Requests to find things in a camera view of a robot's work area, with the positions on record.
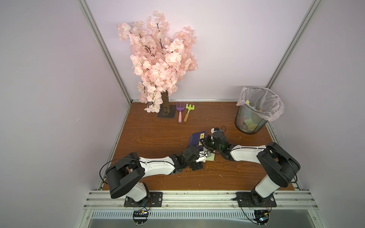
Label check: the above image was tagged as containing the dark blue paperback book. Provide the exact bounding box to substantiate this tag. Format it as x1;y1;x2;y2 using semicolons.
189;131;206;152

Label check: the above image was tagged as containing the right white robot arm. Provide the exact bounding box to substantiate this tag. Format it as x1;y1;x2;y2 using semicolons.
200;128;301;208

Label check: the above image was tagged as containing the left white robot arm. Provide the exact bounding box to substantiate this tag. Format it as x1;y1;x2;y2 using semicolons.
105;145;210;203

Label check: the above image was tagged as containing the green sticky note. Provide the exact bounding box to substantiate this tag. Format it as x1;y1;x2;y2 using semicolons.
205;154;215;162

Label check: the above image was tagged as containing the green toy garden rake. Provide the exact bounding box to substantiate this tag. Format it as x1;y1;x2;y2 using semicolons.
183;104;195;123

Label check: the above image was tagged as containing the purple toy garden fork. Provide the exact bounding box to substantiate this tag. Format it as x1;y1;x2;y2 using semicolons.
176;102;185;123

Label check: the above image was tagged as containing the mesh waste bin with liner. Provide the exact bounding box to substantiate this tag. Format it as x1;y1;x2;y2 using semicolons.
235;87;284;135

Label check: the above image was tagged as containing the left circuit board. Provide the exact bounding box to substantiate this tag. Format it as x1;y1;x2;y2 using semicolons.
132;210;149;226

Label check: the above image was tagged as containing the circuit board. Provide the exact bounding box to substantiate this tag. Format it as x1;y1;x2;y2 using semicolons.
132;210;149;226
254;210;270;225

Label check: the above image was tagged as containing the right circuit board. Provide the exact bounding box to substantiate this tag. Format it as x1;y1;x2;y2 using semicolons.
254;210;270;225

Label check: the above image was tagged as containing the pink artificial blossom tree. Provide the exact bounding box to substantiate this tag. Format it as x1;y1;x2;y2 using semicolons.
117;11;198;113

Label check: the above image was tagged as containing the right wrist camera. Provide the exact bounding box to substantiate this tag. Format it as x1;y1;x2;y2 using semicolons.
211;127;220;134

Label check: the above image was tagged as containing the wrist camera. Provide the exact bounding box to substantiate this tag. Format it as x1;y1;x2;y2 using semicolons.
211;127;220;134
195;152;211;163

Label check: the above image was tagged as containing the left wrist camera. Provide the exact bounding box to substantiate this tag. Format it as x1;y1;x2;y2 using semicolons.
195;152;211;163

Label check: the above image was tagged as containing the dark metal tree base plate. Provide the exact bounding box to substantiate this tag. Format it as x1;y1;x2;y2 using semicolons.
158;105;176;119

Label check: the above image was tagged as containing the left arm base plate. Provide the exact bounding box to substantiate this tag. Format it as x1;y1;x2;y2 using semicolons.
124;192;163;208

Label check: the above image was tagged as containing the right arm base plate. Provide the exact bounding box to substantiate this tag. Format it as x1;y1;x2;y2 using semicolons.
232;192;277;208

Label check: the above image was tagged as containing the aluminium front rail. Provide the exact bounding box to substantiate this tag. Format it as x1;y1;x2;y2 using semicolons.
83;191;318;219

